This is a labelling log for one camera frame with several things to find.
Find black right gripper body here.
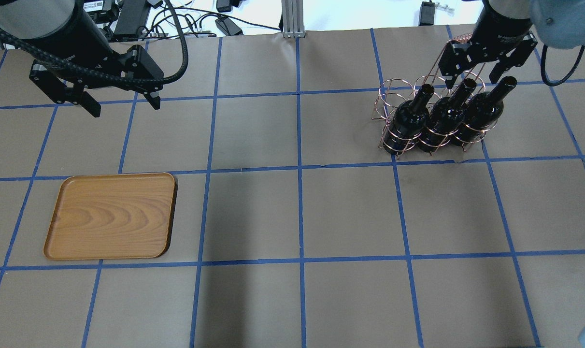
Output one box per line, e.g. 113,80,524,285
439,31,538,75

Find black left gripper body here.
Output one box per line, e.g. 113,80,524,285
29,44,164,104

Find dark wine bottle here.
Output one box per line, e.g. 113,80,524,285
382,84,434,157
417,78,477,154
449,76,517,147

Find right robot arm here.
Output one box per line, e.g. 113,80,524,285
438,0,585,89

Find wooden tray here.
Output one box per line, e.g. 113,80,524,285
43,172,177,261

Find black power adapter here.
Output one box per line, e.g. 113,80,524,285
418,0,436,26

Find copper wire bottle basket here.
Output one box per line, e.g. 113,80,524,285
374,33,496,159

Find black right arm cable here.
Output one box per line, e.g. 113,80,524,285
540,43,585,87

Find black braided left cable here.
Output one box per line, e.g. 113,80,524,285
0,0,190,90

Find aluminium frame post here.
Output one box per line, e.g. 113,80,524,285
281,0,306,38

